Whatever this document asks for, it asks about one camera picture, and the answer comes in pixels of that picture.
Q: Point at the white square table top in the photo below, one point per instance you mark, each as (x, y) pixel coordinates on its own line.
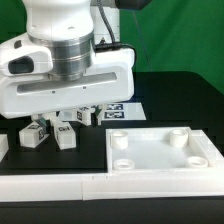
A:
(160, 149)

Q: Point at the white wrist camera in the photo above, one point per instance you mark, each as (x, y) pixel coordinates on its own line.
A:
(19, 56)

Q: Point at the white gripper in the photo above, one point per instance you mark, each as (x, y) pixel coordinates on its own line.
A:
(108, 80)

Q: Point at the white obstacle fence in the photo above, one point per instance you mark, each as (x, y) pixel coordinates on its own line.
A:
(190, 182)

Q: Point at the white tag sheet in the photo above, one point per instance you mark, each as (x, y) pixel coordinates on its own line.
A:
(114, 111)

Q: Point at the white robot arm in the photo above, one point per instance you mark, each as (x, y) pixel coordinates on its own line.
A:
(68, 58)

